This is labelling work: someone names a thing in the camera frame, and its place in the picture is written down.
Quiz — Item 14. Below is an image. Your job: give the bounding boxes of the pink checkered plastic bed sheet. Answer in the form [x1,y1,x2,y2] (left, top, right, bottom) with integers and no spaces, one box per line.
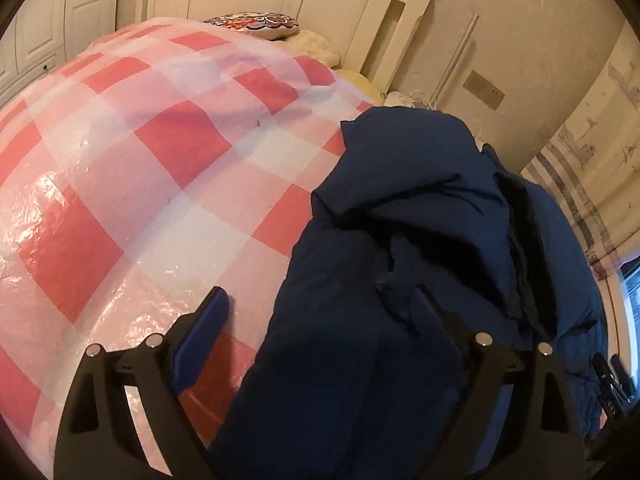
[0,16,386,480]

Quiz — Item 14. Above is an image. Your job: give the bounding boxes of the pale yellow pillow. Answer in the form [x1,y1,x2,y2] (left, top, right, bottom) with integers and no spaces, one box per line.
[332,67,386,100]

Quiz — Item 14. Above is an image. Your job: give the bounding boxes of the striped curtain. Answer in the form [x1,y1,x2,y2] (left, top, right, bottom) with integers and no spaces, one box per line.
[520,25,640,281]

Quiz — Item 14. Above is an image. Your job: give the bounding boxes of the white wooden headboard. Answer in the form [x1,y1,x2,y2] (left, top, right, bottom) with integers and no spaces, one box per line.
[137,0,440,92]

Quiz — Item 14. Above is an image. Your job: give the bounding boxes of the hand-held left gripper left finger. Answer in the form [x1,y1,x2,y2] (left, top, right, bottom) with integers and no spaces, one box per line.
[54,286,231,480]

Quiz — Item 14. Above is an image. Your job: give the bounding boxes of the cream pillow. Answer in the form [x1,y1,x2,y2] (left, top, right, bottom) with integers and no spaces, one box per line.
[292,29,343,68]

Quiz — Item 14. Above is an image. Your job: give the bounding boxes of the white pole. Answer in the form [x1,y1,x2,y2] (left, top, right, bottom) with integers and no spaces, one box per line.
[431,14,480,103]

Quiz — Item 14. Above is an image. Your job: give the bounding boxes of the white wardrobe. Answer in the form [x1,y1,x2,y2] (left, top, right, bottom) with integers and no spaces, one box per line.
[0,0,123,106]

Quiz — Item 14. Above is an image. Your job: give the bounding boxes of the beige wall plate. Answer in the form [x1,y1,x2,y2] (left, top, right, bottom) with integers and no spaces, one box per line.
[462,71,506,110]

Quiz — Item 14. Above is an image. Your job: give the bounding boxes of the window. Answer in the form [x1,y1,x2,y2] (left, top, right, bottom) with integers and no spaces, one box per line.
[617,265,640,331]

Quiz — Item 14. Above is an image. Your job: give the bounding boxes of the white cables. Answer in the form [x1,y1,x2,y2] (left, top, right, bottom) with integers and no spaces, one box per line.
[387,89,441,111]

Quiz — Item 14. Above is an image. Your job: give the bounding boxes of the patterned decorative pillow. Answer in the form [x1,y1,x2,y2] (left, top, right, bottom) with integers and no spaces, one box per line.
[202,12,300,41]

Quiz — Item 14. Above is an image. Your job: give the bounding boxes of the navy blue down jacket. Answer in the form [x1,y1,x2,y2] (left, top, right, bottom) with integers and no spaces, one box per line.
[207,106,608,480]

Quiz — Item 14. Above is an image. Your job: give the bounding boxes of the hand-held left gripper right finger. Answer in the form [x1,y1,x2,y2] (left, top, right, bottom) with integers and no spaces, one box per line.
[412,284,587,480]

